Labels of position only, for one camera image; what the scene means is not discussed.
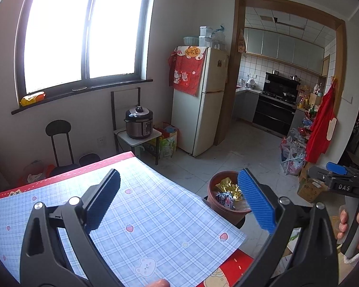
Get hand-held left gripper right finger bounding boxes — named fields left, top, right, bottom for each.
left=236, top=168, right=339, bottom=287

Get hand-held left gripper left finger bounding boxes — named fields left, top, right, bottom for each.
left=19, top=169, right=123, bottom=287

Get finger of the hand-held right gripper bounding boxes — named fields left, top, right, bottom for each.
left=307, top=167, right=333, bottom=190
left=325, top=161, right=359, bottom=178

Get clear plastic container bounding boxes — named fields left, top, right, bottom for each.
left=232, top=198, right=252, bottom=213

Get blue white packet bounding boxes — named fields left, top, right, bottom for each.
left=216, top=192, right=234, bottom=208

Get brown plastic trash bin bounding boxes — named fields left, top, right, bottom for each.
left=208, top=170, right=253, bottom=223

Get gold foil wrapper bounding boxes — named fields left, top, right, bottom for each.
left=215, top=177, right=243, bottom=200

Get brown cardboard box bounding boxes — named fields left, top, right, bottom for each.
left=297, top=177, right=328, bottom=204

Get pile of plastic bags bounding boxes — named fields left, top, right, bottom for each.
left=280, top=116, right=313, bottom=175

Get red apron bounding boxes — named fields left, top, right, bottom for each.
left=305, top=79, right=338, bottom=163

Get blue checked table cover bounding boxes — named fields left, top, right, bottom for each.
left=0, top=157, right=246, bottom=287

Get black chair with white seat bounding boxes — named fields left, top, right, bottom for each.
left=111, top=87, right=163, bottom=166

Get group of condiment bottles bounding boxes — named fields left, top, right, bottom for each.
left=296, top=82, right=324, bottom=117

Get black stove oven unit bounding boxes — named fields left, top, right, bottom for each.
left=252, top=92, right=297, bottom=138

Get orange red plastic bags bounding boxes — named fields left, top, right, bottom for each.
left=18, top=160, right=56, bottom=186

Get steel electric pressure cooker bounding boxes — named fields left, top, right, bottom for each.
left=124, top=105, right=154, bottom=139

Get green white bag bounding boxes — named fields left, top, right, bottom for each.
left=159, top=133, right=178, bottom=159

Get black round-back chair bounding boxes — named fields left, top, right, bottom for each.
left=45, top=120, right=81, bottom=174

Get black range hood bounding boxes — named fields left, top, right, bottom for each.
left=265, top=72, right=301, bottom=93

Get grey base cabinet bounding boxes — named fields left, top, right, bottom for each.
left=232, top=87, right=262, bottom=123

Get cream refrigerator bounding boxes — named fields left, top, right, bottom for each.
left=171, top=45, right=229, bottom=157

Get dark window sill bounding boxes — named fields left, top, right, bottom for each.
left=11, top=78, right=154, bottom=115

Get yellow snack bag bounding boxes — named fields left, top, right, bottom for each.
left=20, top=92, right=46, bottom=106

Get upper kitchen cabinets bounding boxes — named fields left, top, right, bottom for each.
left=244, top=28, right=325, bottom=75

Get red fridge cover cloth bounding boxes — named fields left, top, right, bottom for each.
left=168, top=45, right=208, bottom=97

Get hanging orange paper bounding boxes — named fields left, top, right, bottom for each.
left=237, top=29, right=246, bottom=54

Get clear plastic bags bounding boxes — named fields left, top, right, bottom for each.
left=211, top=24, right=227, bottom=50

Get stacked white storage boxes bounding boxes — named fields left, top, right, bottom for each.
left=199, top=26, right=213, bottom=48

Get dark framed window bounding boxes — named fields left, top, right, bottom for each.
left=15, top=0, right=152, bottom=96

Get wooden door frame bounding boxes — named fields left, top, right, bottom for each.
left=214, top=0, right=347, bottom=147

